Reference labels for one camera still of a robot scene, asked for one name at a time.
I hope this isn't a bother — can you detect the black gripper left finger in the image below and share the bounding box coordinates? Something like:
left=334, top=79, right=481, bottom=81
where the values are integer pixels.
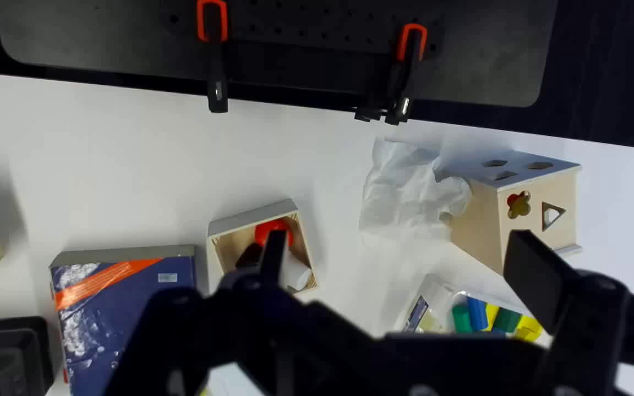
left=257, top=228, right=290, bottom=291

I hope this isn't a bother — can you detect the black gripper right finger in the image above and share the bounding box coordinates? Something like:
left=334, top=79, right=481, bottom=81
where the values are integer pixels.
left=502, top=228, right=581, bottom=337

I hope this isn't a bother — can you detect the small open wooden box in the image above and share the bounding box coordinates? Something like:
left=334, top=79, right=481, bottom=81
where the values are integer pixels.
left=204, top=198, right=319, bottom=297

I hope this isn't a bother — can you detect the wooden shape sorter box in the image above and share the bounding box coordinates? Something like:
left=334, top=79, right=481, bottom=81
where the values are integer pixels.
left=436, top=150, right=583, bottom=277

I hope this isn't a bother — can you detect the clear plastic container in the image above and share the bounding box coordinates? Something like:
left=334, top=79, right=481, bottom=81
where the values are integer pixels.
left=402, top=276, right=555, bottom=347

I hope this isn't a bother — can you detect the yellow block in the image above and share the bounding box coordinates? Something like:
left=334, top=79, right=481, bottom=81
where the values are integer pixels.
left=481, top=302, right=502, bottom=331
left=512, top=315, right=546, bottom=346

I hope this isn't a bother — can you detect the dark green block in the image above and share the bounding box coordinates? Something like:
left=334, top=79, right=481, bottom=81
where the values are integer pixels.
left=492, top=305, right=524, bottom=337

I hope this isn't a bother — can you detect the light green block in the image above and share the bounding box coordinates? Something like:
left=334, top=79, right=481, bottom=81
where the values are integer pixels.
left=448, top=302, right=472, bottom=337

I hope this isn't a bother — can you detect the crumpled white plastic bag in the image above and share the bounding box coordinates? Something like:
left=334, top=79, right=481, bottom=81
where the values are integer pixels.
left=356, top=136, right=476, bottom=248

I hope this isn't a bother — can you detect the blue book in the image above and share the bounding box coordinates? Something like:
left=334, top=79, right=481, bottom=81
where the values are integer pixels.
left=45, top=245, right=200, bottom=390

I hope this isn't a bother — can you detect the orange black spring clamp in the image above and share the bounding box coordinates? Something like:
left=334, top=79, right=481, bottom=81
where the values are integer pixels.
left=194, top=0, right=230, bottom=117
left=352, top=19, right=432, bottom=128

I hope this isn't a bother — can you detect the black cube device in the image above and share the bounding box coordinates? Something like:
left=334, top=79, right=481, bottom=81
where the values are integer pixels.
left=0, top=315, right=54, bottom=396

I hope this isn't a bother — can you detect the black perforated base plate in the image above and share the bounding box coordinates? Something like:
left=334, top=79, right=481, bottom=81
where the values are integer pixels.
left=0, top=0, right=559, bottom=112

